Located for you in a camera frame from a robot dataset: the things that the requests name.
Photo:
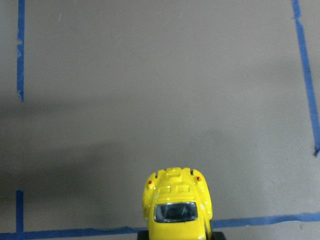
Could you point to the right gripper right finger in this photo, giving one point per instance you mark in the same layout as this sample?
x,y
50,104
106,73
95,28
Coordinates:
x,y
218,235

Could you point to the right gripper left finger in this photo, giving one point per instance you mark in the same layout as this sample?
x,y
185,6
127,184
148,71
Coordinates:
x,y
143,235

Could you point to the yellow beetle toy car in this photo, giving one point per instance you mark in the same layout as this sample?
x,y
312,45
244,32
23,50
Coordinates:
x,y
177,205

